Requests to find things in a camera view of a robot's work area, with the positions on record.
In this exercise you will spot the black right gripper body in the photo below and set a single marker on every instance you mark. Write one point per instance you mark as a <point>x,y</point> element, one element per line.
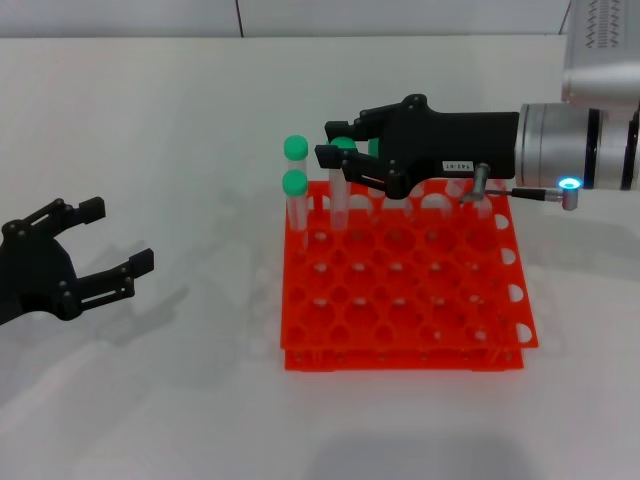
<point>460,142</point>

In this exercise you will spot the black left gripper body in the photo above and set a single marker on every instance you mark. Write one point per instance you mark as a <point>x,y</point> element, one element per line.
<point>30,275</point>

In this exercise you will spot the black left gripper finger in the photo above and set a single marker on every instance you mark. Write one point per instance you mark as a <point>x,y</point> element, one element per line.
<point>92,210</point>
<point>141,263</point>

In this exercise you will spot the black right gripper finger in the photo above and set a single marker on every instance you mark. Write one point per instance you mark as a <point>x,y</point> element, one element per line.
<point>330,157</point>
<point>340,131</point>

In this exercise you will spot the clear test tube green cap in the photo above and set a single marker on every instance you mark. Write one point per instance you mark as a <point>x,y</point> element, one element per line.
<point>373,147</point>
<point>339,205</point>
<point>294,183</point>
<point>457,187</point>
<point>295,148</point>
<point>420,189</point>
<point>487,202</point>

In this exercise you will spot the orange test tube rack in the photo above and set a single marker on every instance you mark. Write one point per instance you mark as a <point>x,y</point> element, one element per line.
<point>405,364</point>

